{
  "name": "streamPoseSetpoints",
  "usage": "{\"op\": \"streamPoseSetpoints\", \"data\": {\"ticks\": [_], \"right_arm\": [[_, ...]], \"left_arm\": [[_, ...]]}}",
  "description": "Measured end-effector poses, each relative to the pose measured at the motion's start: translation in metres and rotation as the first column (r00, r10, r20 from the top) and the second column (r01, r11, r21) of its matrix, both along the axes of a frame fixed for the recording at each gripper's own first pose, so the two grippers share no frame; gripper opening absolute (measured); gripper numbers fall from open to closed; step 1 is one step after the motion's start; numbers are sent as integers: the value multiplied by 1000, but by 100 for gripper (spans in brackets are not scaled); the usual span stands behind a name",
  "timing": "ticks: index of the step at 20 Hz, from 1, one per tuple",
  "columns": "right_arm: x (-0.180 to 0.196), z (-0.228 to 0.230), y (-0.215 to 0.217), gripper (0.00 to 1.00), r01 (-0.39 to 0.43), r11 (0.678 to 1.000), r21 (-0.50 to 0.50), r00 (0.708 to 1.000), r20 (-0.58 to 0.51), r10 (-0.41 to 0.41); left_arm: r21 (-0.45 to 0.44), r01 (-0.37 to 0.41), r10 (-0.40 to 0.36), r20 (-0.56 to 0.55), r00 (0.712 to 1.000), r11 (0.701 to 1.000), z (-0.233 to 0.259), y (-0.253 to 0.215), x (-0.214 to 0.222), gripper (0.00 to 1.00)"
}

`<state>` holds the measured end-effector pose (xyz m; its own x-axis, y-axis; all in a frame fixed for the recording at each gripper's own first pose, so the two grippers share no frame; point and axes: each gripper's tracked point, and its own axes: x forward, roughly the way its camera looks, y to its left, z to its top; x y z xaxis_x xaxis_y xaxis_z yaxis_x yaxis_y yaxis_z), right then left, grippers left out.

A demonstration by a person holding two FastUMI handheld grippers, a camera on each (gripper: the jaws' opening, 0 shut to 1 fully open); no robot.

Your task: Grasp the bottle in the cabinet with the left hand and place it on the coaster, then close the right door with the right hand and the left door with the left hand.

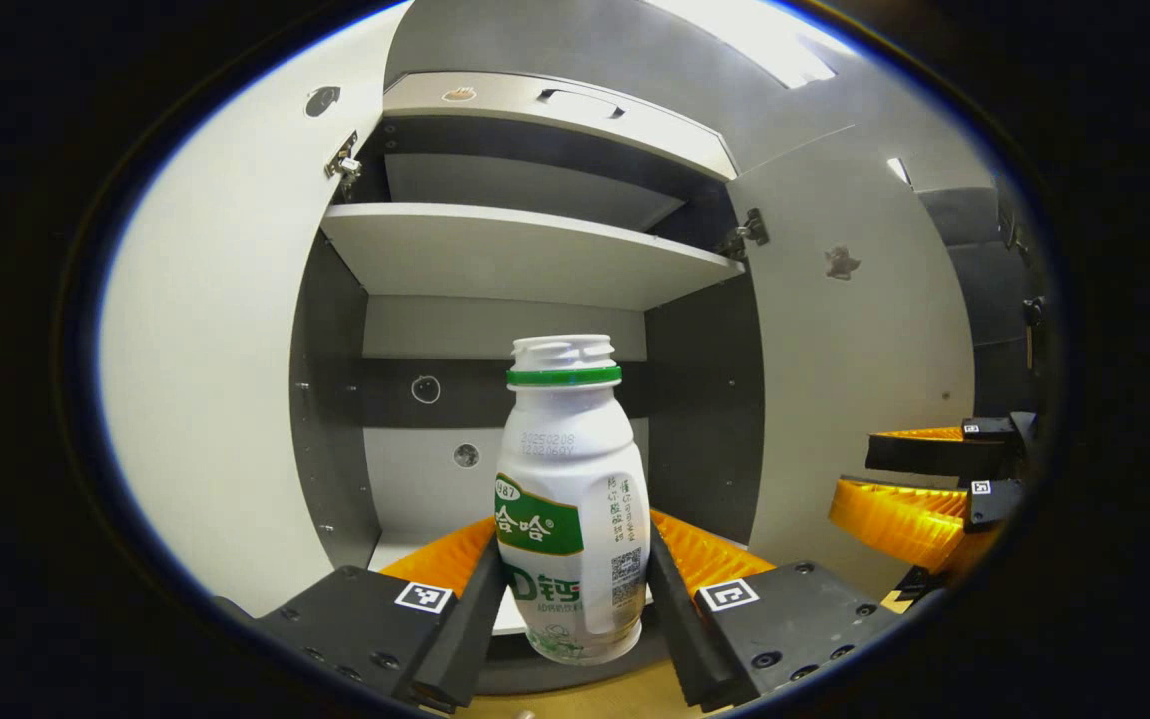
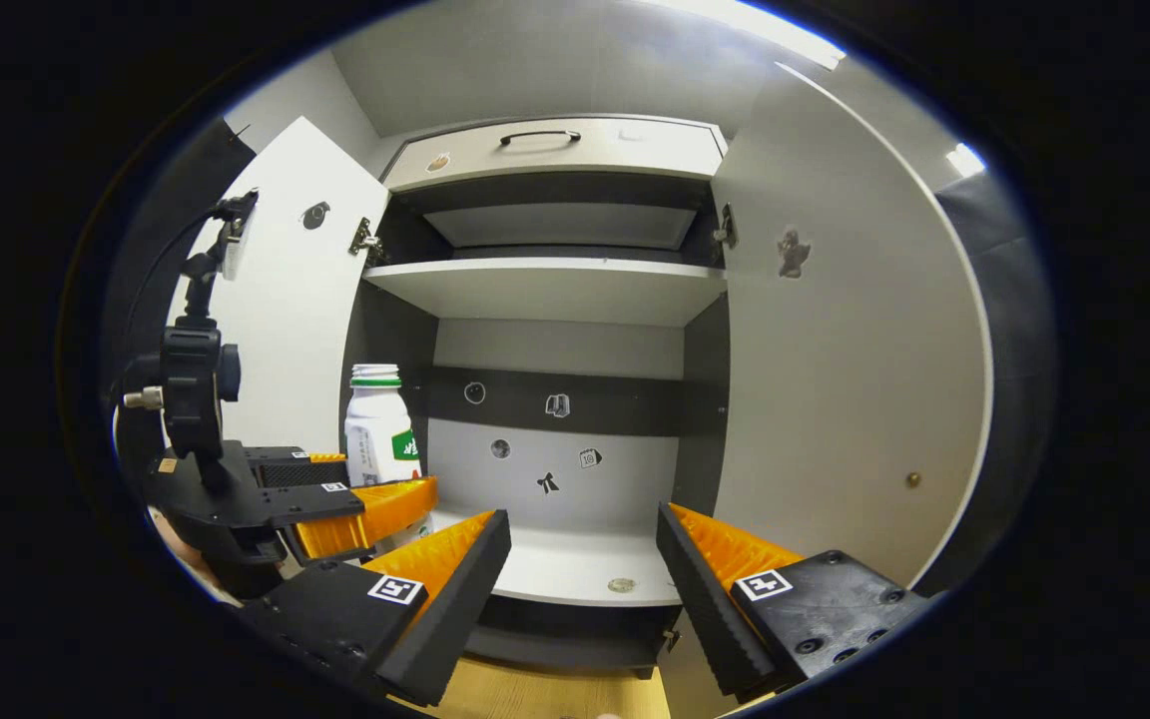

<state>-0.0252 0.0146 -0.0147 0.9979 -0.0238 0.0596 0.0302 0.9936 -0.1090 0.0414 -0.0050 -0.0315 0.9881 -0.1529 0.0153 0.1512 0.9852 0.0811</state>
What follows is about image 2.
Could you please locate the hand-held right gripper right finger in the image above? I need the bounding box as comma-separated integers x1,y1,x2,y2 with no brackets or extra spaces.
657,501,935,705

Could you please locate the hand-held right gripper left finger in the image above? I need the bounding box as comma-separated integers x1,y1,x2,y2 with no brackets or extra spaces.
236,509,513,708

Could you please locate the white plastic bottle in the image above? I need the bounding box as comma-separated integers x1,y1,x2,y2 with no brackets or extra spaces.
343,363,433,552

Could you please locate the white and grey cabinet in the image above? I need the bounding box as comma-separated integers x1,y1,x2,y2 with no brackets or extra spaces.
340,113,736,680

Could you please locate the white cabinet shelf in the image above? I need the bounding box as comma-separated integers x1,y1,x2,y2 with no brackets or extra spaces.
363,258,729,329

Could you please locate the white cabinet drawer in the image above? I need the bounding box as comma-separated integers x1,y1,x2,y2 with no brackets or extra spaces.
382,115,729,193

